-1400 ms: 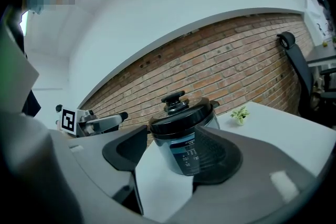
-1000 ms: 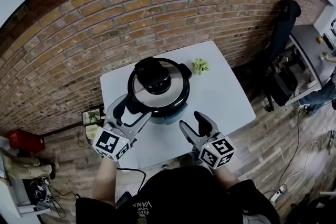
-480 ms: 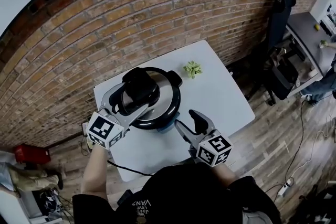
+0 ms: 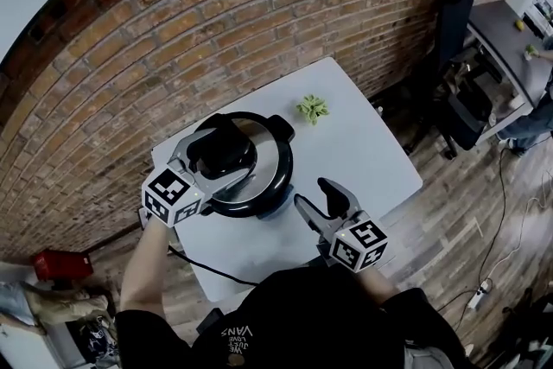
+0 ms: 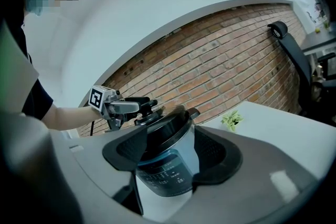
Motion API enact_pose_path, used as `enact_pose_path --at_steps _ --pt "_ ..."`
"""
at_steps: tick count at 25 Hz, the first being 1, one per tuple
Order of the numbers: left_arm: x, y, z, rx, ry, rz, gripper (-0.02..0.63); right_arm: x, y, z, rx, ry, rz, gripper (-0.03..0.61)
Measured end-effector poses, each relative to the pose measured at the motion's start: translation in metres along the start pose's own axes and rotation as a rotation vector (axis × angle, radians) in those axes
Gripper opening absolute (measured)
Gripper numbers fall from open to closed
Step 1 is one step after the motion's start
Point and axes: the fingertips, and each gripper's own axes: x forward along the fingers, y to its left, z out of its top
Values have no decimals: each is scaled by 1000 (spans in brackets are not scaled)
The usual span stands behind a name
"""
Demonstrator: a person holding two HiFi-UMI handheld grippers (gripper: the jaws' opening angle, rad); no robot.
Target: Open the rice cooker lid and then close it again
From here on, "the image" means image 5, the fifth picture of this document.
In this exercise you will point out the black office chair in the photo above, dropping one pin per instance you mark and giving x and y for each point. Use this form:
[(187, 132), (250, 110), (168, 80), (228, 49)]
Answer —
[(296, 60)]

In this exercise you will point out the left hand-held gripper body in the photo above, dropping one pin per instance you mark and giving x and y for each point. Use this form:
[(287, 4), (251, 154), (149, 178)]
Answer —
[(95, 97)]

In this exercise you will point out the person's left forearm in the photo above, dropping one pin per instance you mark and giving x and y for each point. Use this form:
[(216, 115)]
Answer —
[(71, 118)]

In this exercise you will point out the small yellow object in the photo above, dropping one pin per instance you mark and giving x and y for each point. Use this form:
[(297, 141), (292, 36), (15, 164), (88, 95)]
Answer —
[(317, 30)]

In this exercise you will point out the small white pot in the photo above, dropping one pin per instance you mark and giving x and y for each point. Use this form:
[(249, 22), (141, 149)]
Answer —
[(327, 26)]

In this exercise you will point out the white square table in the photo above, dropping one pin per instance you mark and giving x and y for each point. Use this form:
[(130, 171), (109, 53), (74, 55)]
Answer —
[(275, 126)]

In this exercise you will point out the person's black shirt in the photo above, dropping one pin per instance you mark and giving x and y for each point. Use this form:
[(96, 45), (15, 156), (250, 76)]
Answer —
[(39, 99)]

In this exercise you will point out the grey desk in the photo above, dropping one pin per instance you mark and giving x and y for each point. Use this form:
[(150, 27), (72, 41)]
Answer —
[(317, 39)]

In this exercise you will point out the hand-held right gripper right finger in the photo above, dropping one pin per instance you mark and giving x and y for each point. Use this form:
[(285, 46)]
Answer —
[(215, 157)]

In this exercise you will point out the small green potted plant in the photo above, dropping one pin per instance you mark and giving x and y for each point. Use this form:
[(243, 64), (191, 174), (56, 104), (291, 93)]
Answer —
[(232, 119)]

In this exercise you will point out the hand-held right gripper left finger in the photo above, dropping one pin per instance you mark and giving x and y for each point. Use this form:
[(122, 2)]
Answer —
[(126, 152)]

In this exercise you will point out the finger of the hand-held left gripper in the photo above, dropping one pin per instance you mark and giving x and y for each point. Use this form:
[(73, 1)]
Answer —
[(136, 99), (126, 107)]

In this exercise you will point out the black pressure cooker lid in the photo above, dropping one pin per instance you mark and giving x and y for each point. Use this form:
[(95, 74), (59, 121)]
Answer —
[(168, 119)]

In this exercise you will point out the black cooking pot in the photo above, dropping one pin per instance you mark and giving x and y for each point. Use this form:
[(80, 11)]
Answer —
[(170, 165)]

